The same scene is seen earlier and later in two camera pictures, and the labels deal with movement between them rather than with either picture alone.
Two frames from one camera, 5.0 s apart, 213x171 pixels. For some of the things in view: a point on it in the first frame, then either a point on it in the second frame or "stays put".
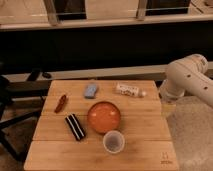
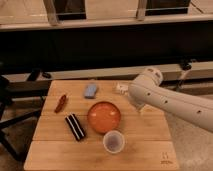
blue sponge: x=90 y=91 stays put
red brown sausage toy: x=60 y=104 stays put
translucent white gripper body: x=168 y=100 to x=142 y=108
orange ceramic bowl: x=104 y=117 stays put
